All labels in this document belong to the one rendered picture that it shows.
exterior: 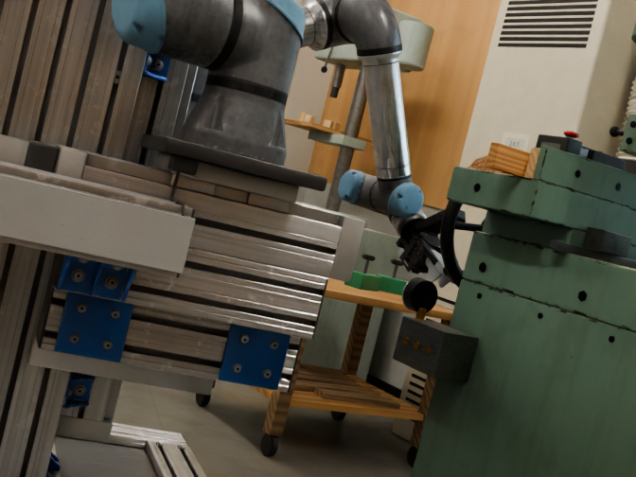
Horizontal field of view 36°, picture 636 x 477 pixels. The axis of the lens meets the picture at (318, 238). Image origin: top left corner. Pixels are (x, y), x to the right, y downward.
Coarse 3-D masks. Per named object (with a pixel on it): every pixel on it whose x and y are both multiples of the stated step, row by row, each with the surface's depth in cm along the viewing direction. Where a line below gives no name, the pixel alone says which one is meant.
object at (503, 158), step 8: (496, 144) 154; (488, 152) 156; (496, 152) 154; (504, 152) 155; (512, 152) 156; (520, 152) 156; (528, 152) 157; (488, 160) 155; (496, 160) 154; (504, 160) 155; (512, 160) 156; (520, 160) 157; (496, 168) 155; (504, 168) 155; (512, 168) 156; (520, 168) 157; (520, 176) 158
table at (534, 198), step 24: (456, 168) 172; (456, 192) 170; (480, 192) 165; (504, 192) 161; (528, 192) 156; (552, 192) 157; (576, 192) 160; (528, 216) 155; (552, 216) 158; (576, 216) 161; (600, 216) 164; (624, 216) 167
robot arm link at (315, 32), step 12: (312, 0) 208; (324, 0) 208; (336, 0) 208; (312, 12) 208; (324, 12) 207; (336, 12) 206; (312, 24) 207; (324, 24) 207; (336, 24) 207; (312, 36) 208; (324, 36) 208; (336, 36) 210; (312, 48) 213; (324, 48) 212
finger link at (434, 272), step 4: (436, 252) 212; (436, 256) 210; (440, 256) 211; (428, 260) 213; (440, 260) 210; (428, 264) 213; (432, 264) 212; (436, 264) 209; (440, 264) 209; (428, 268) 212; (432, 268) 211; (436, 268) 209; (440, 268) 209; (428, 272) 212; (432, 272) 211; (436, 272) 210; (440, 272) 209; (428, 276) 212; (432, 276) 211; (436, 276) 210; (440, 276) 210; (448, 276) 208; (428, 280) 212; (432, 280) 211
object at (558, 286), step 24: (480, 240) 175; (504, 240) 170; (480, 264) 173; (504, 264) 169; (528, 264) 164; (552, 264) 160; (576, 264) 156; (600, 264) 152; (504, 288) 168; (528, 288) 163; (552, 288) 159; (576, 288) 155; (600, 288) 151; (624, 288) 148; (576, 312) 154; (600, 312) 150; (624, 312) 147
